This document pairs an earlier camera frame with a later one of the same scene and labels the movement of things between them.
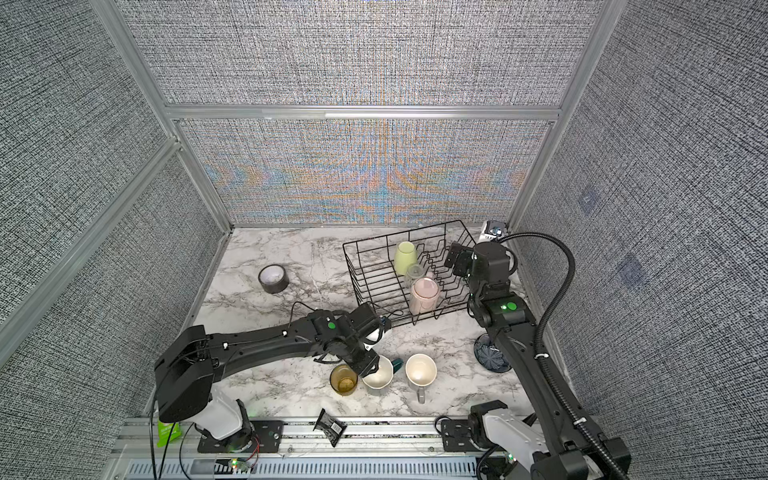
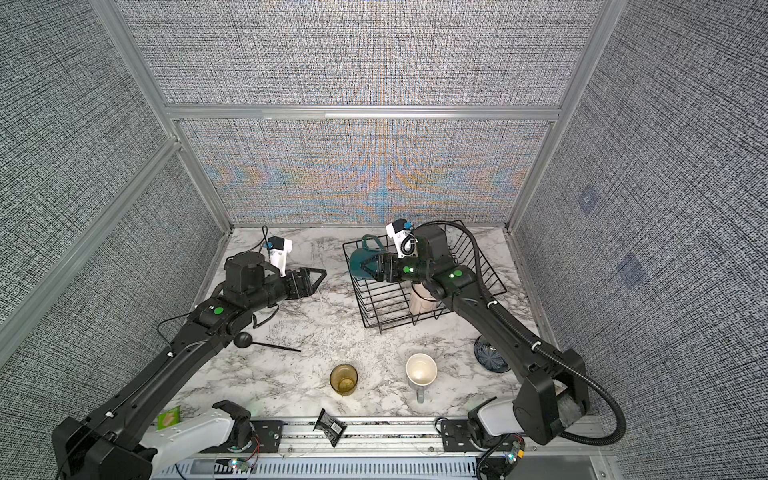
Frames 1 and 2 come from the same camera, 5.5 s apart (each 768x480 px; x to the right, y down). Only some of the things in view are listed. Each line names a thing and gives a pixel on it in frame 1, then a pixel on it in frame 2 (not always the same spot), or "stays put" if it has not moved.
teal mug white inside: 384,374 -> 364,262
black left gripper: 369,366 -> 308,288
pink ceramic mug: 424,296 stays put
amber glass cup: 343,380 stays put
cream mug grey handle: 421,371 stays put
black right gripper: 467,258 -> 393,258
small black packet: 331,426 stays put
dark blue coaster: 489,356 stays put
